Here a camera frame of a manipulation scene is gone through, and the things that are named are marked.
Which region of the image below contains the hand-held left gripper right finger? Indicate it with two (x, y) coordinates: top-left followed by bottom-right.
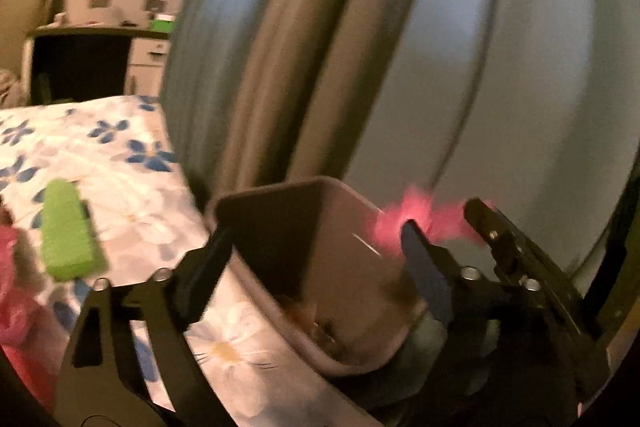
(400, 219), (621, 418)

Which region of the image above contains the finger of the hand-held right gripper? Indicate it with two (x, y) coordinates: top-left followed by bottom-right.
(464, 198), (583, 303)

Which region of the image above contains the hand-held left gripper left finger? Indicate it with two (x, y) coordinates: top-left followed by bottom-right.
(52, 227), (236, 427)

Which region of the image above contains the pink fluffy item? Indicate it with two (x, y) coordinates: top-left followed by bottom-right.
(374, 186), (483, 258)

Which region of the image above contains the grey plastic waste bin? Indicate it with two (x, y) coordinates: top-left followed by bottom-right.
(205, 176), (432, 379)

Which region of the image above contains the floral bedsheet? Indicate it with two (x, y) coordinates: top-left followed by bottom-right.
(0, 94), (381, 427)

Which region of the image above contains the green foam block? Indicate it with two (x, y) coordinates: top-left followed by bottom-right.
(39, 178), (109, 282)

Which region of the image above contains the pink cloth item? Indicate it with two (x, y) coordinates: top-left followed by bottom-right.
(0, 202), (61, 413)

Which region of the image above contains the grey curtain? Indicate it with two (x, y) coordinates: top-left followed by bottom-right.
(160, 0), (633, 308)

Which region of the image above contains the white drawer cabinet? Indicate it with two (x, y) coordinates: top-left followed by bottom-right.
(125, 38), (171, 96)

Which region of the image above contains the dark wooden desk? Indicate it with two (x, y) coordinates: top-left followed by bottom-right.
(27, 26), (171, 105)

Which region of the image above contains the padded headboard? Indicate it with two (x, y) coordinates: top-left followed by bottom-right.
(0, 0), (66, 80)

